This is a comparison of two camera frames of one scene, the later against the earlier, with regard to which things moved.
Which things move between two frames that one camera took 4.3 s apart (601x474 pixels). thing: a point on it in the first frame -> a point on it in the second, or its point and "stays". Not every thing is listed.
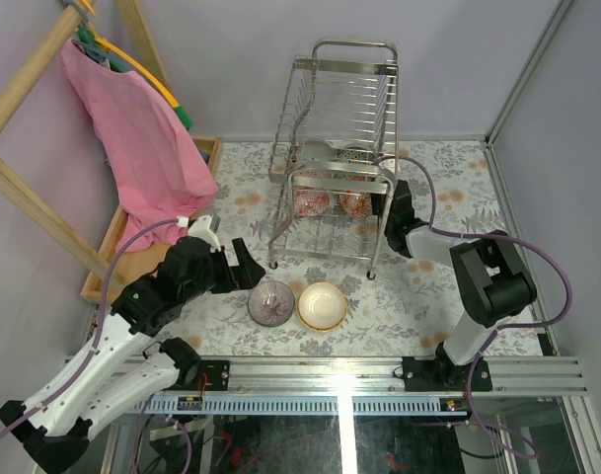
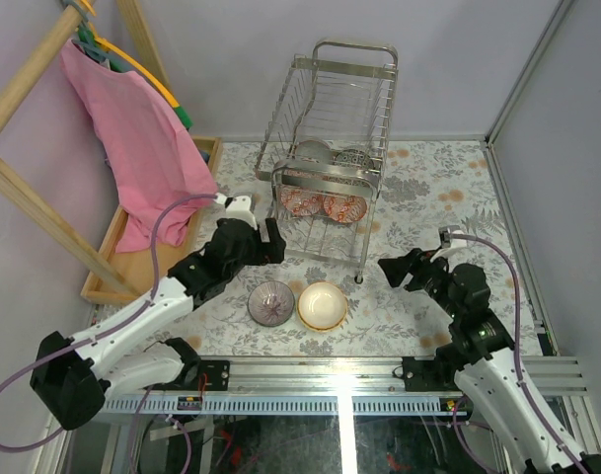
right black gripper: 374,197 -> 395,270
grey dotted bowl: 355,154 stays
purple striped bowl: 270,303 stays
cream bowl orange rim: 322,306 stays
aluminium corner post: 561,11 stays
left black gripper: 232,270 -> 261,242
